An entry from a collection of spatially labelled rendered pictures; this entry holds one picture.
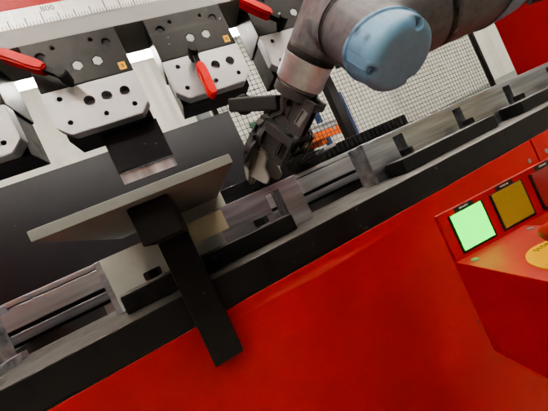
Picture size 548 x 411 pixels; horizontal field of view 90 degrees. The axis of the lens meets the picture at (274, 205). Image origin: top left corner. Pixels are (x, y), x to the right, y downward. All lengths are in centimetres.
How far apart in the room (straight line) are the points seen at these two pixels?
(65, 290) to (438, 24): 86
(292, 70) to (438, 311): 46
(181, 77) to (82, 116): 18
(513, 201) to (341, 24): 30
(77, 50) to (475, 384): 89
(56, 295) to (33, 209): 40
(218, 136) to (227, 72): 55
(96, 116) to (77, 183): 59
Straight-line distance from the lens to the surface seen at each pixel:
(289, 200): 55
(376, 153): 67
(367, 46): 32
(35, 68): 59
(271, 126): 46
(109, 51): 62
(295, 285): 43
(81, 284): 83
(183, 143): 110
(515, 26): 239
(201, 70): 55
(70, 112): 58
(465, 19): 40
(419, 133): 76
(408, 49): 34
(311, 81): 43
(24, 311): 89
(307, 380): 48
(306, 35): 42
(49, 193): 116
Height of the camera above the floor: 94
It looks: 1 degrees down
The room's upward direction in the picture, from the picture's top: 25 degrees counter-clockwise
